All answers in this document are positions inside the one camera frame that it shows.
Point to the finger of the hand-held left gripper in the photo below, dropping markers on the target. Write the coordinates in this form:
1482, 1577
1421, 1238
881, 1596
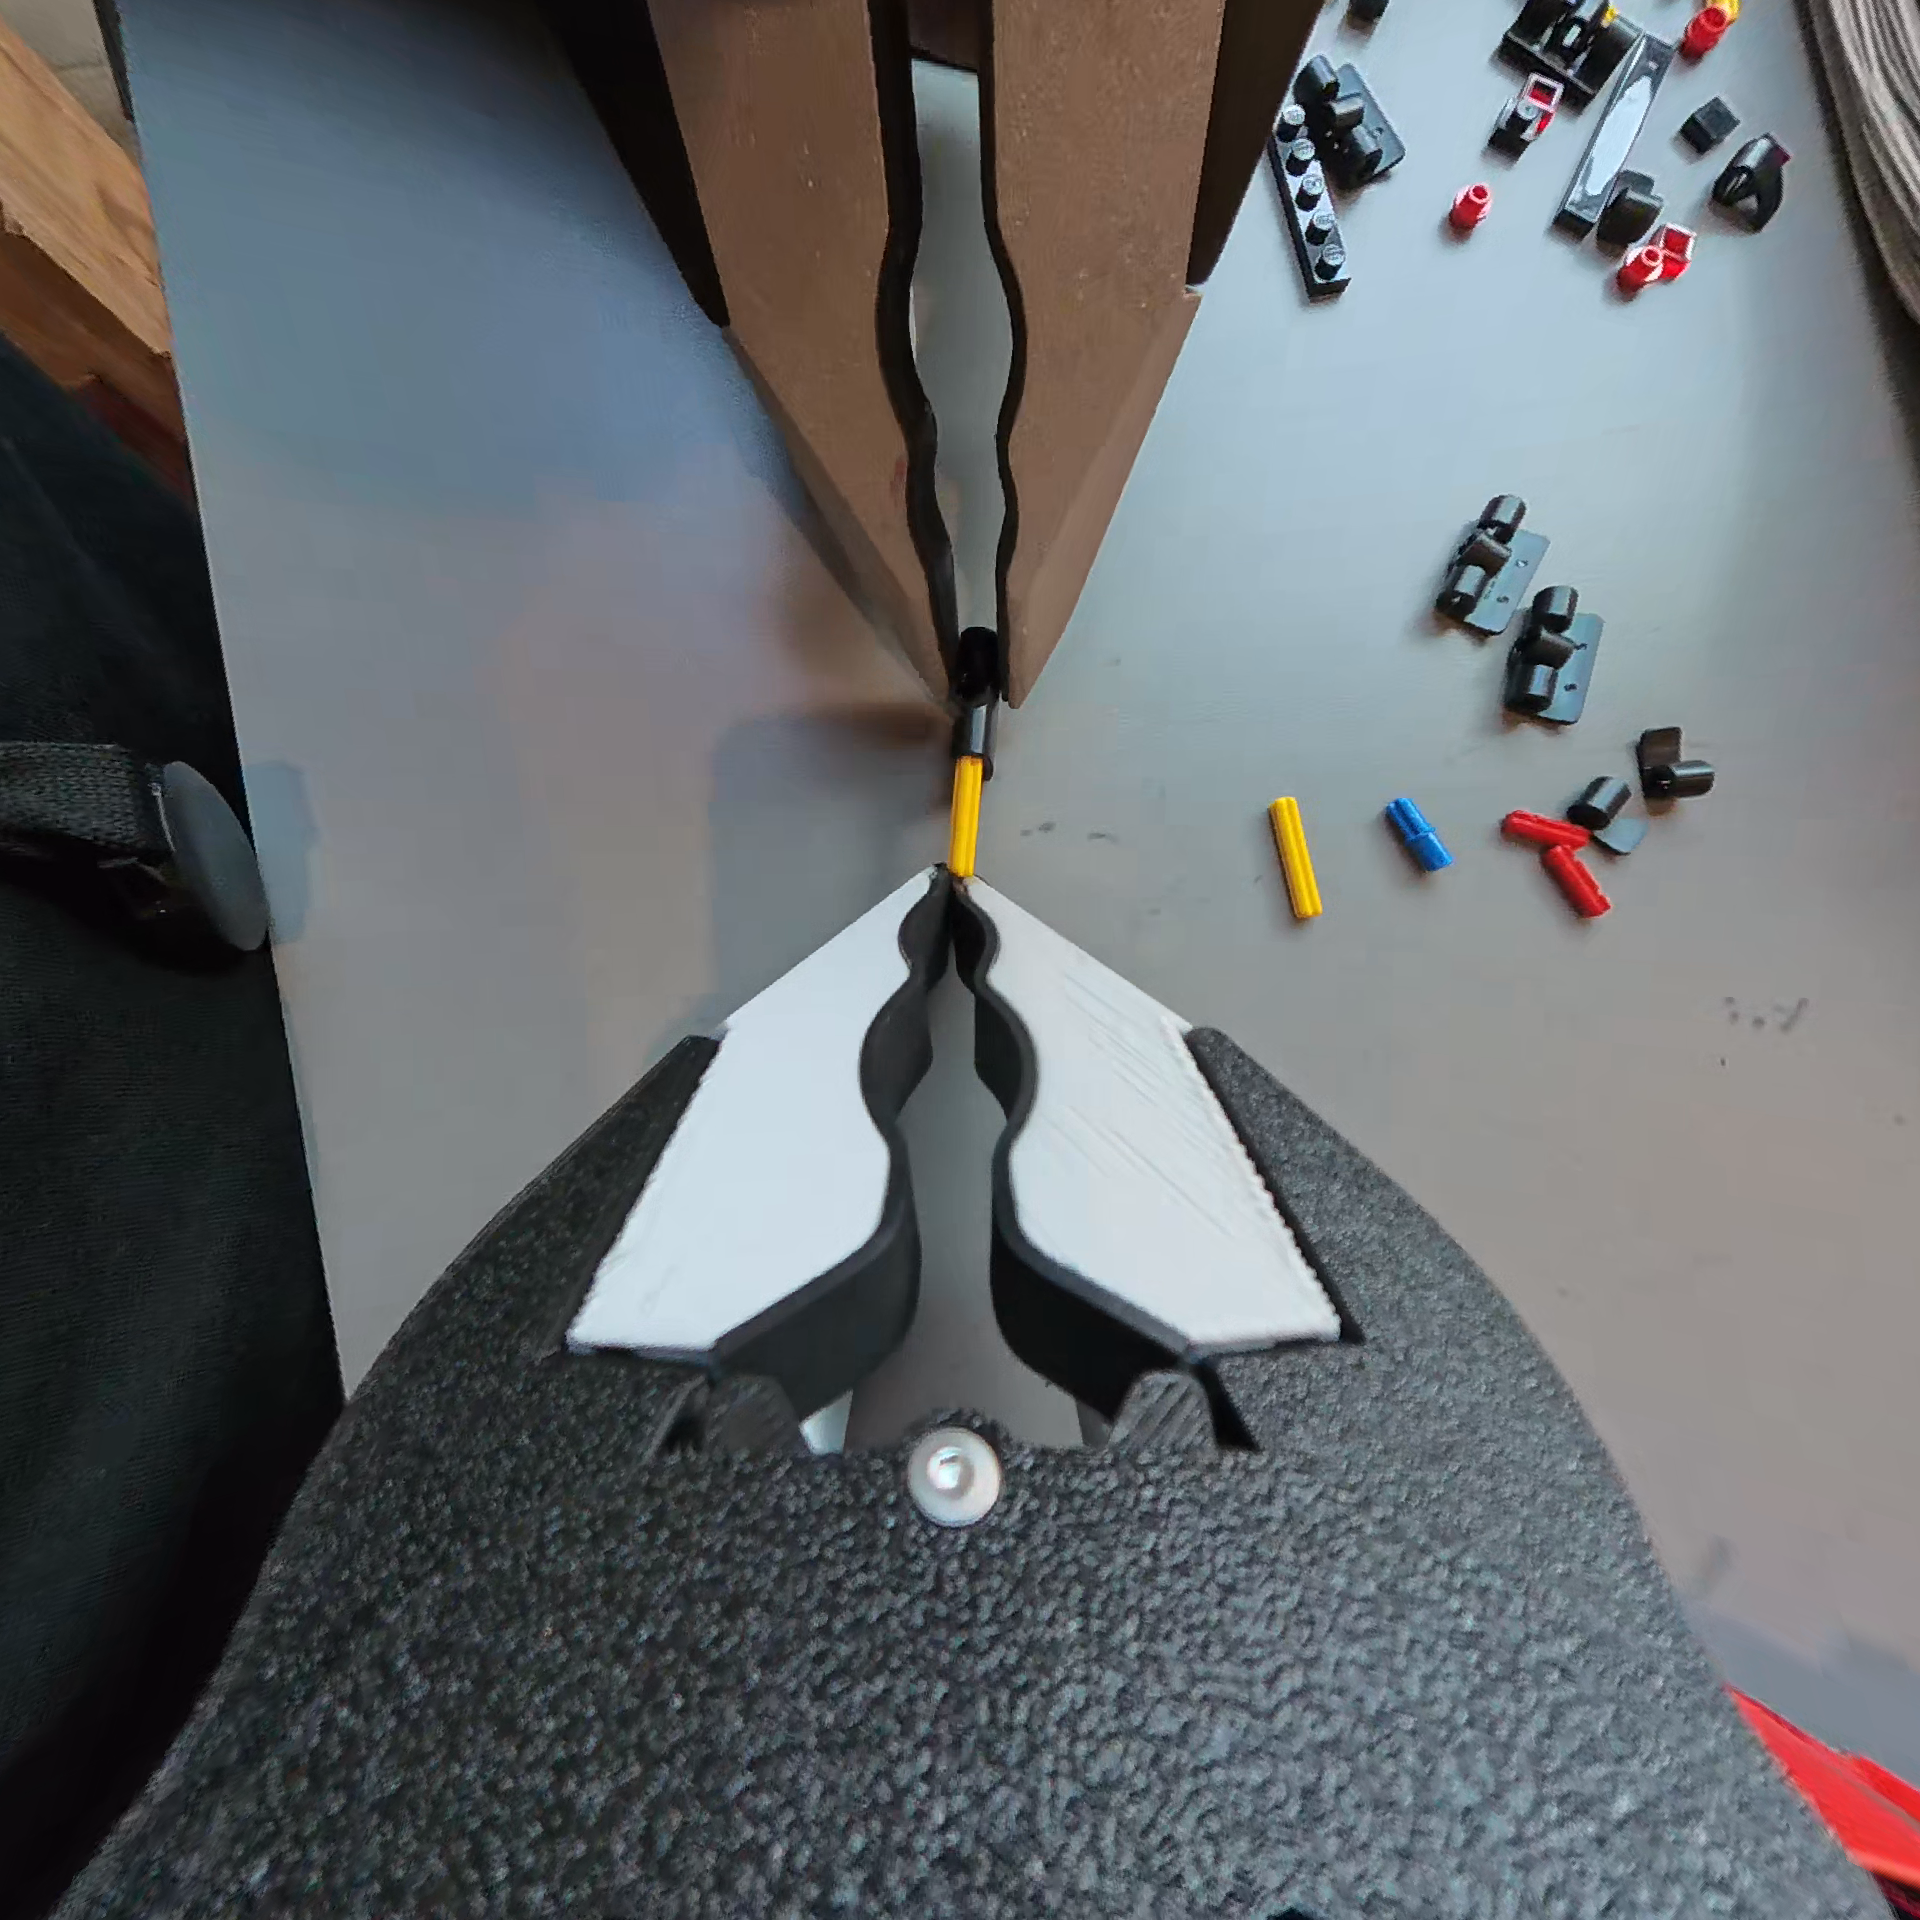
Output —
1095, 181
782, 181

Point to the blue toy pin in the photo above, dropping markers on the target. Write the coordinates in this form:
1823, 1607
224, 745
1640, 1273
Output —
1417, 833

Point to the round grey knob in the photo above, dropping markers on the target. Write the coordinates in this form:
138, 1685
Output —
211, 857

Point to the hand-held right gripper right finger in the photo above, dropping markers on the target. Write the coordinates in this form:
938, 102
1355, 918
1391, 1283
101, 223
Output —
1152, 1188

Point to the red toy axle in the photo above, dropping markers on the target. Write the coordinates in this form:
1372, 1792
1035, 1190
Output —
1546, 828
1574, 879

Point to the black toy axle connector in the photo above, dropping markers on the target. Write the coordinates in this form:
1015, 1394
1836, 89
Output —
977, 674

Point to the instruction booklet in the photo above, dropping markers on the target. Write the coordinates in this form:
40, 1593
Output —
1875, 118

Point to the pile of small toy bricks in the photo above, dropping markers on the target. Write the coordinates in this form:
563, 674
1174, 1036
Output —
1320, 181

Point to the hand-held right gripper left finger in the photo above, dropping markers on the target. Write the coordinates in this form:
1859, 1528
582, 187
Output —
747, 1188

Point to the person's lap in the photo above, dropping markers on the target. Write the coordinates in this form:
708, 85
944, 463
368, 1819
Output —
118, 1200

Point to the partly built toy car model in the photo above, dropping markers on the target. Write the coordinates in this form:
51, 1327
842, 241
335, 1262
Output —
1847, 1816

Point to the small black toy connector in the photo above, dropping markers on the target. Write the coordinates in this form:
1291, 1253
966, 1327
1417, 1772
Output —
1675, 767
1604, 811

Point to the black toy clip plate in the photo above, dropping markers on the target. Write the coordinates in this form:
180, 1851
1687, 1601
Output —
1551, 654
1490, 562

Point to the wooden post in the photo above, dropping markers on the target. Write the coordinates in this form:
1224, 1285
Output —
77, 228

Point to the yellow toy axle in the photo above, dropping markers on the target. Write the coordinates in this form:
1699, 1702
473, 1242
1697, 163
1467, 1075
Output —
966, 817
1294, 857

